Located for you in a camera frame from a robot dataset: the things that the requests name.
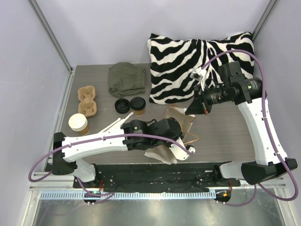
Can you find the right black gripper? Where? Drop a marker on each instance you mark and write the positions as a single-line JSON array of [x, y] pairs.
[[200, 100]]

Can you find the brown paper bag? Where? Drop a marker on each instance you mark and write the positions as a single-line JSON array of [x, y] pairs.
[[163, 153]]

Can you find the black plastic cup lid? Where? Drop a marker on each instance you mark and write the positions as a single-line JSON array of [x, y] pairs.
[[122, 105], [137, 103]]

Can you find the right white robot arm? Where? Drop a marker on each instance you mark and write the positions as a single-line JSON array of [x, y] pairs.
[[271, 160]]

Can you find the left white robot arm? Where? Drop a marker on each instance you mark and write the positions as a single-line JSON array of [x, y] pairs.
[[134, 135]]

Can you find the zebra print pillow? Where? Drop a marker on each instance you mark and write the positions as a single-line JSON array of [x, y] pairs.
[[172, 62]]

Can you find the white paper straw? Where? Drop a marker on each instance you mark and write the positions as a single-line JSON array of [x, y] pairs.
[[111, 125], [123, 120]]

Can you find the olive green folded cloth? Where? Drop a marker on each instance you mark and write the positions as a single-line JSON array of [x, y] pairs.
[[126, 79]]

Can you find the stacked brown paper cups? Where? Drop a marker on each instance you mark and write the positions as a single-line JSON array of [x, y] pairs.
[[78, 122]]

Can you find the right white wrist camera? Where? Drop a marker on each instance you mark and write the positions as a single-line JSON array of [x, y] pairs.
[[199, 75]]

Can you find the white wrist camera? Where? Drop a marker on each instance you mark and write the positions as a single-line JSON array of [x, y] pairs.
[[181, 151], [199, 75]]

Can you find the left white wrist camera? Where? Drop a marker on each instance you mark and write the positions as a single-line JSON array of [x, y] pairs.
[[181, 151]]

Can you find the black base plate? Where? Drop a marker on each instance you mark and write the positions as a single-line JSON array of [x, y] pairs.
[[159, 178]]

